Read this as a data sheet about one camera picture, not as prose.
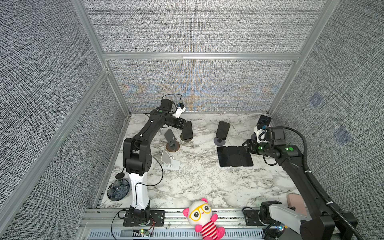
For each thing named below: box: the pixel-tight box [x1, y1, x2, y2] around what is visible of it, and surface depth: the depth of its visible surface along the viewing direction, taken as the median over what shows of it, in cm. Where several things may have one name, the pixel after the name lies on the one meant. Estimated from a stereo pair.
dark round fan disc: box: [107, 179, 131, 202], surface depth 81 cm
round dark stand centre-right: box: [213, 137, 226, 146], surface depth 105 cm
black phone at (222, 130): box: [215, 120, 231, 140], surface depth 94 cm
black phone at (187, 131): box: [181, 121, 194, 140], surface depth 99 cm
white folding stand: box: [161, 150, 181, 171], surface depth 91 cm
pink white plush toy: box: [182, 198, 226, 240], surface depth 69 cm
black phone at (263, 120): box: [256, 115, 272, 130], surface depth 97 cm
